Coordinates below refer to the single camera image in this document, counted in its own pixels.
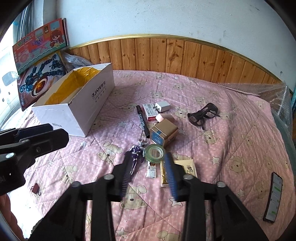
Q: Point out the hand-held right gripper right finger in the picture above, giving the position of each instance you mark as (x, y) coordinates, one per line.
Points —
(171, 178)

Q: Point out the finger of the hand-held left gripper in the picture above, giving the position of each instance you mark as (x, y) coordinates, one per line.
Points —
(34, 130)
(50, 140)

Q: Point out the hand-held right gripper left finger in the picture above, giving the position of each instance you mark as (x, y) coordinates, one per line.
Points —
(126, 178)

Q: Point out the yellow tissue pack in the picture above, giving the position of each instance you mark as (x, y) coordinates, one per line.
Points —
(186, 168)

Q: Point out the white spray bottle red print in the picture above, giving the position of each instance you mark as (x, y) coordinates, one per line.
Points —
(151, 172)

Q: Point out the purple action figure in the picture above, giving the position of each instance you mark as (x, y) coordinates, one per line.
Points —
(135, 155)

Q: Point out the green tape roll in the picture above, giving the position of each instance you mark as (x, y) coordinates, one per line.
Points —
(148, 154)

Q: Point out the gold square tin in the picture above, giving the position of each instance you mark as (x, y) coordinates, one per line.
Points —
(165, 132)

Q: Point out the white cardboard box yellow lining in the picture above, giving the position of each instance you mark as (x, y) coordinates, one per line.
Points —
(92, 104)

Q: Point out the gold foil packet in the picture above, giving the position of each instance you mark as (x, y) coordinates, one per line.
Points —
(164, 176)

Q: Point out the black binder clip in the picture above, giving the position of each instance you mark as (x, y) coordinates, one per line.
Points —
(35, 188)

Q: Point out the dark robot toy box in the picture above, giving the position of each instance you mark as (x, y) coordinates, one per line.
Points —
(39, 80)

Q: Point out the black marker pen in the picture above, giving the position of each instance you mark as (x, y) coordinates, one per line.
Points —
(143, 121)

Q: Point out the black glasses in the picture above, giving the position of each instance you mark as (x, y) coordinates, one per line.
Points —
(196, 118)

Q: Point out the pink bear printed blanket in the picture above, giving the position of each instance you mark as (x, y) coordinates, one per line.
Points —
(231, 150)

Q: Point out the small red white box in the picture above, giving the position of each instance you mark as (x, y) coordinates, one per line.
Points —
(149, 112)

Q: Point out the white charger plug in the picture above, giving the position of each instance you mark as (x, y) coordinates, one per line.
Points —
(163, 107)

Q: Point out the clear bubble wrap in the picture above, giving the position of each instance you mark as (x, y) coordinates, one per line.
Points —
(272, 97)
(76, 62)

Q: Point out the colourful cartoon toy box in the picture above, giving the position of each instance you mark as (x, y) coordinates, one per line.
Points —
(39, 46)

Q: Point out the black smartphone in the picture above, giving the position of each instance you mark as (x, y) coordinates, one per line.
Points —
(274, 197)

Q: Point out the wooden headboard panel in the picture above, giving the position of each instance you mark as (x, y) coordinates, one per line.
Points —
(161, 53)

